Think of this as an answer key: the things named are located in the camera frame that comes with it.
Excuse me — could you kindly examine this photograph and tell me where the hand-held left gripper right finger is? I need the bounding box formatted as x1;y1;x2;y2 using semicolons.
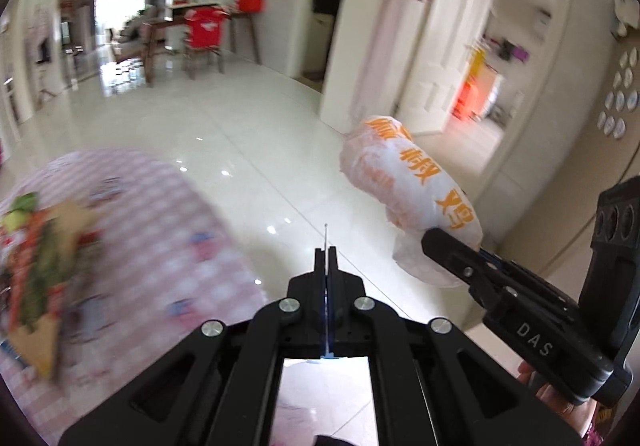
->
326;248;583;446

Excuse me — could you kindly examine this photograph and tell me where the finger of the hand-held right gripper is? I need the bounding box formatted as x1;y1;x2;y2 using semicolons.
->
421;227;506;299
479;250;581;311

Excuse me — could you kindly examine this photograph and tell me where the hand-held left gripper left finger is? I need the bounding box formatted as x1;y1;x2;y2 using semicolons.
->
59;248;328;446

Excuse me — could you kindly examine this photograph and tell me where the white orange-print plastic bag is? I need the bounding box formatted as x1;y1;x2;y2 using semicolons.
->
339;115;483;287

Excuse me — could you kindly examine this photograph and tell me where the person's right hand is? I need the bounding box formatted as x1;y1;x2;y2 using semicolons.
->
517;358;601;429

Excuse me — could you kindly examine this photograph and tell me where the orange red bin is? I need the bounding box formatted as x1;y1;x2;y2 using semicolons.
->
452;80;477;121

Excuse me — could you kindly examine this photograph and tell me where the pink checkered blanket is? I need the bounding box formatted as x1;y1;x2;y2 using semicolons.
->
0;150;268;446

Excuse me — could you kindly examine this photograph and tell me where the yellow hanging cloth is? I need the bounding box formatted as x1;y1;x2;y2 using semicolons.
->
467;48;487;86

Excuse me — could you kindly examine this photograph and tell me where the white panel door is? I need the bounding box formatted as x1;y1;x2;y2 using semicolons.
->
392;0;501;134

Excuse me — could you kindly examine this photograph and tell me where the beige cabinet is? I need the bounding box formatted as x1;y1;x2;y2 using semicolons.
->
310;13;336;76

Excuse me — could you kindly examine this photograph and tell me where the green red snack packet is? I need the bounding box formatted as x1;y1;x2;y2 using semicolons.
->
0;193;106;382

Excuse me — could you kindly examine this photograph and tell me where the red shirt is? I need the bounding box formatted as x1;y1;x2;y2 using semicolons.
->
185;8;228;49

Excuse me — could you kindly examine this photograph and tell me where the wooden dining table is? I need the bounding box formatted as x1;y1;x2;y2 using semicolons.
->
140;8;263;86

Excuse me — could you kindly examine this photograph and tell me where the white sideboard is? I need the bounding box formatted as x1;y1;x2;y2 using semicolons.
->
167;0;226;51

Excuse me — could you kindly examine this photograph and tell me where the group of round wall decals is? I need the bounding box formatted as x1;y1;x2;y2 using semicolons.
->
597;50;640;141

